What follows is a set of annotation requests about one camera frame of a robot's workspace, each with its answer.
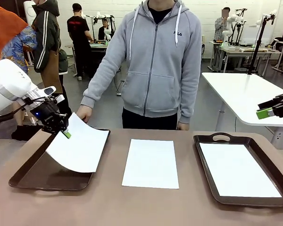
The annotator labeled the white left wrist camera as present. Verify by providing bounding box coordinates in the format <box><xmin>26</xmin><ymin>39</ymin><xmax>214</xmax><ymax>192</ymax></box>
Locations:
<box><xmin>52</xmin><ymin>94</ymin><xmax>65</xmax><ymax>105</ymax></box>

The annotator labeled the person in grey hoodie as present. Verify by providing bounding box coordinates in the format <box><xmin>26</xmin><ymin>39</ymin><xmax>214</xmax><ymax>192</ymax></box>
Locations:
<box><xmin>81</xmin><ymin>0</ymin><xmax>203</xmax><ymax>130</ymax></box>

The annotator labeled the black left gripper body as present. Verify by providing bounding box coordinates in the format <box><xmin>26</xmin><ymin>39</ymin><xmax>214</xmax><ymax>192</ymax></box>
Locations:
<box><xmin>30</xmin><ymin>95</ymin><xmax>69</xmax><ymax>135</ymax></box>

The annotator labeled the grey metal desk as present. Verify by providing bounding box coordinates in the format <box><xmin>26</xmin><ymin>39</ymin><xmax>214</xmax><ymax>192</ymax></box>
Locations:
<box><xmin>209</xmin><ymin>41</ymin><xmax>282</xmax><ymax>73</ymax></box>

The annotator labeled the black tripod stand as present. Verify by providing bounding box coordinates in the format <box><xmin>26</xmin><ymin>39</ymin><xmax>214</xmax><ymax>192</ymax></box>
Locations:
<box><xmin>247</xmin><ymin>14</ymin><xmax>276</xmax><ymax>75</ymax></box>

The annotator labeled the person's left forearm grey sleeve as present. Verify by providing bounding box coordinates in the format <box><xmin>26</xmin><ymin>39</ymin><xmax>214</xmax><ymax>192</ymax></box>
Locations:
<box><xmin>178</xmin><ymin>77</ymin><xmax>203</xmax><ymax>125</ymax></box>

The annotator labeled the white A4 paper sheet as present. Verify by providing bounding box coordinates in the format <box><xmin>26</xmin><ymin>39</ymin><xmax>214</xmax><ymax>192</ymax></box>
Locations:
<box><xmin>199</xmin><ymin>142</ymin><xmax>283</xmax><ymax>198</ymax></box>
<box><xmin>46</xmin><ymin>112</ymin><xmax>110</xmax><ymax>174</ymax></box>
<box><xmin>121</xmin><ymin>138</ymin><xmax>180</xmax><ymax>190</ymax></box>

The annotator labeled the person in plaid shirt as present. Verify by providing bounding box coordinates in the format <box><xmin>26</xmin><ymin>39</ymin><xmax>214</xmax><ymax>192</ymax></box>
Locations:
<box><xmin>214</xmin><ymin>7</ymin><xmax>231</xmax><ymax>42</ymax></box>

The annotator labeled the dark work table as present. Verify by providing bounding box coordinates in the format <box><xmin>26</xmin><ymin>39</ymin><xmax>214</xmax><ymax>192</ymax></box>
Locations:
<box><xmin>88</xmin><ymin>40</ymin><xmax>109</xmax><ymax>79</ymax></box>

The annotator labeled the white robot link casing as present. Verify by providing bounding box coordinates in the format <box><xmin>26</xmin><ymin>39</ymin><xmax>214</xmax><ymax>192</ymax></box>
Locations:
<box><xmin>23</xmin><ymin>0</ymin><xmax>36</xmax><ymax>26</ymax></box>

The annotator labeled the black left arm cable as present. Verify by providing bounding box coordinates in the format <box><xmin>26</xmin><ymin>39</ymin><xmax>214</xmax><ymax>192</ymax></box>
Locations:
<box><xmin>0</xmin><ymin>97</ymin><xmax>50</xmax><ymax>123</ymax></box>

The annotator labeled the person's right hand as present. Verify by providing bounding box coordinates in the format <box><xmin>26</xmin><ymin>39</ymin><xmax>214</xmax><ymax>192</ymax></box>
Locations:
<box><xmin>75</xmin><ymin>105</ymin><xmax>93</xmax><ymax>123</ymax></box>

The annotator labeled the seated person among robots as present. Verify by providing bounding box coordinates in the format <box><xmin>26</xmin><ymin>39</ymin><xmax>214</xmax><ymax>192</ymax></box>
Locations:
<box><xmin>98</xmin><ymin>18</ymin><xmax>112</xmax><ymax>41</ymax></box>

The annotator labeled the white rounded table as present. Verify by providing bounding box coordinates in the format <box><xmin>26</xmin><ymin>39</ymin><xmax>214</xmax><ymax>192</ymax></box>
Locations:
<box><xmin>201</xmin><ymin>72</ymin><xmax>283</xmax><ymax>128</ymax></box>

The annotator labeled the man in black t-shirt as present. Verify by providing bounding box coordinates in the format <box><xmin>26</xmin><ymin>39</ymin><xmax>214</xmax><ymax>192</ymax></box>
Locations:
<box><xmin>67</xmin><ymin>2</ymin><xmax>94</xmax><ymax>82</ymax></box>

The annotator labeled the black cloth bundle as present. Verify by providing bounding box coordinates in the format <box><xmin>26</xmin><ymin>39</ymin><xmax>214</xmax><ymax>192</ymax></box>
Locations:
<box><xmin>11</xmin><ymin>124</ymin><xmax>42</xmax><ymax>141</ymax></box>

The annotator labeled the person's right forearm grey sleeve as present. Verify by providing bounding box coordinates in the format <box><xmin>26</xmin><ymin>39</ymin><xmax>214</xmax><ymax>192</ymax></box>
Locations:
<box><xmin>81</xmin><ymin>68</ymin><xmax>114</xmax><ymax>109</ymax></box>

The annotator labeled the orange garment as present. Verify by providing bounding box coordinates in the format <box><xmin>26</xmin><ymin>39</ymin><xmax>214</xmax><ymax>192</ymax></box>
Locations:
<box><xmin>0</xmin><ymin>1</ymin><xmax>29</xmax><ymax>65</ymax></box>

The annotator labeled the person in striped dark jacket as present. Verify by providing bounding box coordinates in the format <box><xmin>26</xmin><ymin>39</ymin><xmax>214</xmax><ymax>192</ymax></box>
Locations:
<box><xmin>32</xmin><ymin>0</ymin><xmax>70</xmax><ymax>113</ymax></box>

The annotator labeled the brown plastic serving tray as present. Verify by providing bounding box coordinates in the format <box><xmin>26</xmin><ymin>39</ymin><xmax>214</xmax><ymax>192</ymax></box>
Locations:
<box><xmin>8</xmin><ymin>128</ymin><xmax>111</xmax><ymax>192</ymax></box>
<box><xmin>193</xmin><ymin>132</ymin><xmax>283</xmax><ymax>208</ymax></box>

